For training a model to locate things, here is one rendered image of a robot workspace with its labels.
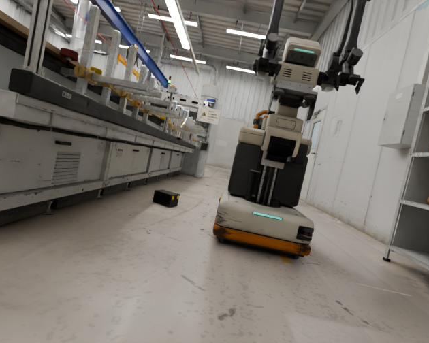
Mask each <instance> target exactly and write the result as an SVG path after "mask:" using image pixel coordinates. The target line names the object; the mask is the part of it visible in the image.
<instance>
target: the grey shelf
mask: <svg viewBox="0 0 429 343"><path fill-rule="evenodd" d="M428 96H429V76H428V81H427V85H426V89H425V93H424V98H423V101H422V106H421V110H420V113H419V118H418V121H417V126H416V129H415V134H414V137H413V142H412V145H411V150H410V153H409V158H408V161H407V166H406V169H405V173H404V178H403V181H402V186H401V190H400V194H399V198H398V203H397V206H396V211H395V214H394V219H393V222H392V227H391V230H390V235H389V238H388V241H387V246H386V250H385V255H384V257H383V260H384V261H388V262H390V261H391V259H389V254H390V250H391V252H397V253H398V254H400V255H402V256H404V257H406V258H408V259H410V260H412V261H413V262H415V263H416V264H418V265H420V266H422V267H424V268H426V269H427V270H429V205H428V203H427V199H428V198H429V98H428ZM427 102H428V103H427ZM426 104H427V106H426ZM424 113H425V114H424ZM423 118H424V119H423ZM422 121H423V122H422ZM421 126H422V127H421ZM420 129H421V130H420ZM419 132H420V133H419ZM418 137H419V139H418ZM417 141H418V142H417ZM416 146H417V147H416ZM415 149H416V150H415ZM413 157H414V158H413ZM412 162H413V164H412ZM411 165H412V167H411ZM410 170H411V172H410ZM409 173H410V175H409ZM408 179H409V180H408ZM407 181H408V183H407ZM406 187H407V188H406ZM405 189H406V191H405ZM404 192H405V193H404ZM403 198H404V199H403ZM401 206H402V207H401ZM400 209H401V210H400ZM399 214H400V216H399ZM398 217H399V218H398ZM397 222H398V224H397ZM396 225H397V226H396ZM395 230H396V232H395ZM394 233H395V235H394ZM393 239H394V240H393ZM392 241H393V243H392Z"/></svg>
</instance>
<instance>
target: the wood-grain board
mask: <svg viewBox="0 0 429 343"><path fill-rule="evenodd" d="M0 24H1V25H3V26H5V27H7V28H8V29H10V30H11V31H13V32H15V33H17V34H18V35H20V36H21V37H23V38H25V39H26V40H28V36H29V29H28V28H26V27H25V26H24V25H22V24H20V23H19V22H18V21H16V20H14V19H13V18H12V17H10V16H8V15H7V14H6V13H4V12H2V11H1V10H0ZM45 51H46V52H48V53H50V54H51V55H53V56H55V57H57V58H58V59H60V60H61V61H63V62H64V63H67V61H66V60H65V58H63V57H61V56H60V51H61V50H60V49H58V48H57V47H56V46H54V45H52V44H51V43H50V42H47V41H46V46H45ZM69 65H70V66H71V67H73V68H74V67H75V66H77V65H80V63H79V62H78V61H70V62H69ZM152 115H153V116H154V117H156V118H158V119H159V120H161V121H163V120H162V119H161V117H160V116H158V115H154V114H152Z"/></svg>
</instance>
